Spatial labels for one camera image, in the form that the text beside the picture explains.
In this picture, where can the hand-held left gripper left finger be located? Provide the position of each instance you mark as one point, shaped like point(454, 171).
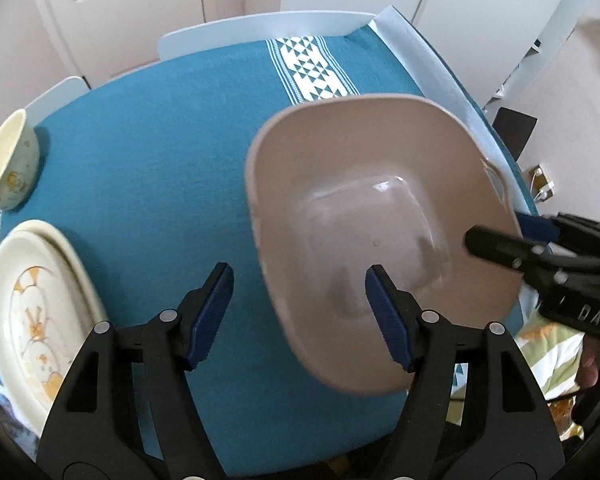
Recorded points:
point(212, 310)

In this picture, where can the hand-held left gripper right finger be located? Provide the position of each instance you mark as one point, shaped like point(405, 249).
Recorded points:
point(387, 315)

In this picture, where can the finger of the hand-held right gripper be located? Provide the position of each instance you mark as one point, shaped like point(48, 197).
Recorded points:
point(505, 250)
point(540, 227)

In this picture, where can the plain white plate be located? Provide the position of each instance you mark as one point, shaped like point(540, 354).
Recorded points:
point(95, 301)

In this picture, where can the beige square bowl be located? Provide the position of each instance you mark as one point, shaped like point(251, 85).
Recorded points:
point(380, 160)

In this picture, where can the cream printed bowl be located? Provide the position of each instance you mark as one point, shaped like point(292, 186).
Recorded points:
point(10, 165)

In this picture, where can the person's right hand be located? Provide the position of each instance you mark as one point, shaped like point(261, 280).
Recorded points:
point(590, 365)

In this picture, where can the striped cloth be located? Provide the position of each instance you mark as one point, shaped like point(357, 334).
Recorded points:
point(545, 360)

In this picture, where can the black floor object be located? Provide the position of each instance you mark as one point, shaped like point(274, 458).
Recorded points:
point(515, 130)

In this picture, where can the teal patterned tablecloth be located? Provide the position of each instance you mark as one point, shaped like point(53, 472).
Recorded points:
point(155, 160)

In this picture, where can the white wardrobe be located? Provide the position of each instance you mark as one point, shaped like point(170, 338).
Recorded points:
point(480, 10)

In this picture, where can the white table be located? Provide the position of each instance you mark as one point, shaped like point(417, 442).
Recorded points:
point(280, 25)

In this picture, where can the white panelled door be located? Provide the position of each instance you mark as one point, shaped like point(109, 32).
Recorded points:
point(130, 10)

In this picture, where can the wall socket with plug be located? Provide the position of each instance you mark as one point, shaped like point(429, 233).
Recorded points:
point(541, 182)

